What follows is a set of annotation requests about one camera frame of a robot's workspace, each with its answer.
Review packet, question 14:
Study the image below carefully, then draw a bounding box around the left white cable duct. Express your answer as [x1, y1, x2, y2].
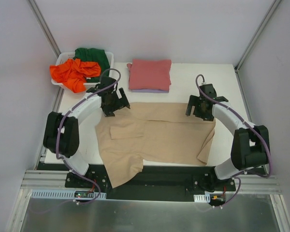
[31, 189, 106, 201]

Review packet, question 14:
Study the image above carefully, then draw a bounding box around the green t shirt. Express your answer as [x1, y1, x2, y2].
[73, 47, 111, 83]

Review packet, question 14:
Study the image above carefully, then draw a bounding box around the pink folded t shirt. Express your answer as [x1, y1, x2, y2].
[127, 59, 172, 92]

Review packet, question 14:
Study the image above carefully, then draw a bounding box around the right aluminium frame post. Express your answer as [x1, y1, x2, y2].
[234, 0, 283, 73]

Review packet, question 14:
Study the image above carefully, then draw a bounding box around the lavender folded t shirt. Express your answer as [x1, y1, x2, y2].
[131, 89, 169, 93]

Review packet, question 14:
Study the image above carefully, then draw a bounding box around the orange t shirt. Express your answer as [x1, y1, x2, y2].
[49, 58, 102, 93]

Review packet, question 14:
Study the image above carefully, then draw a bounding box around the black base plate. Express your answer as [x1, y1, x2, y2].
[36, 161, 267, 201]

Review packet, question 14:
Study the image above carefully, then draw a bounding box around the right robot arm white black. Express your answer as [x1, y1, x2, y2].
[186, 84, 271, 192]

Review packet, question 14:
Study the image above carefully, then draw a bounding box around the aluminium frame post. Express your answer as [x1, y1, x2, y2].
[234, 0, 283, 73]
[27, 0, 61, 58]

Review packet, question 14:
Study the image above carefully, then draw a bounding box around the white plastic basket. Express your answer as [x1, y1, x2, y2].
[49, 48, 114, 93]

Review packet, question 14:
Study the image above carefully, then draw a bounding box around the right white cable duct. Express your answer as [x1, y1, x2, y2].
[193, 193, 211, 203]

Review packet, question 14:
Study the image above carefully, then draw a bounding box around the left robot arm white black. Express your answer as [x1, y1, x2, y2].
[43, 76, 130, 188]

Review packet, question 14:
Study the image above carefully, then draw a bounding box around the white cable duct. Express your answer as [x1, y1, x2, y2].
[193, 193, 211, 203]
[31, 189, 106, 201]

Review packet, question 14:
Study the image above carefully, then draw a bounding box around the beige t shirt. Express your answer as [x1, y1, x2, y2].
[95, 102, 216, 188]

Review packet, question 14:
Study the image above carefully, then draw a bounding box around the left aluminium frame post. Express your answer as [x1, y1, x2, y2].
[27, 0, 61, 58]

